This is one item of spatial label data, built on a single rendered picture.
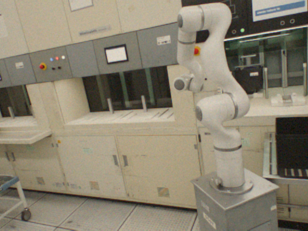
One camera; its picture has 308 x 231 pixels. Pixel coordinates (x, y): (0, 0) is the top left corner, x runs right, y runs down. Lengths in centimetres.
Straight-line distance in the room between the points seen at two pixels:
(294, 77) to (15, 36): 260
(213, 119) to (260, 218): 49
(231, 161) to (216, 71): 39
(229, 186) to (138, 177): 127
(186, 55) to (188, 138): 83
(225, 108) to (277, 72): 167
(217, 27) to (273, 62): 159
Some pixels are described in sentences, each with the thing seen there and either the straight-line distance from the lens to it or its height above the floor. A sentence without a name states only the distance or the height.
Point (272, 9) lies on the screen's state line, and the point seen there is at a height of 152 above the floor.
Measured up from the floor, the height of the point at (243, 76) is 106.
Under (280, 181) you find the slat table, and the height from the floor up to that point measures 74.
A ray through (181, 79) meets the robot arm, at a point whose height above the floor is 123.
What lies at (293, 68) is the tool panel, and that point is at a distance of 271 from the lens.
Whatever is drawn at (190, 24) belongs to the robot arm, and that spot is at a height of 148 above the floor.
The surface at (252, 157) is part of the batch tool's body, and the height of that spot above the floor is 56.
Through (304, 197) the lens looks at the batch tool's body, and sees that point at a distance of 212.
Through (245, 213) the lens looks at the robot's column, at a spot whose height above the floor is 69.
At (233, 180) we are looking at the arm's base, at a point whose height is 81.
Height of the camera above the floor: 142
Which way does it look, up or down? 14 degrees down
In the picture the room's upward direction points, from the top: 10 degrees counter-clockwise
